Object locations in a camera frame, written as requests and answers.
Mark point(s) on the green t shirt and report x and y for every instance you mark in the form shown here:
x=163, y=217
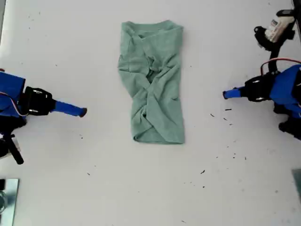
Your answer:
x=152, y=84

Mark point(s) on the black camera stalk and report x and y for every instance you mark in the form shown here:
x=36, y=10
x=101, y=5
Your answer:
x=15, y=150
x=275, y=58

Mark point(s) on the shiny metal plate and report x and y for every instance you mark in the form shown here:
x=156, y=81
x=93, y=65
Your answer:
x=9, y=202

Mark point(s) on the silver black camera box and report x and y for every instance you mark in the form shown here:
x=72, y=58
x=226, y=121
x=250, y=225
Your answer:
x=275, y=28

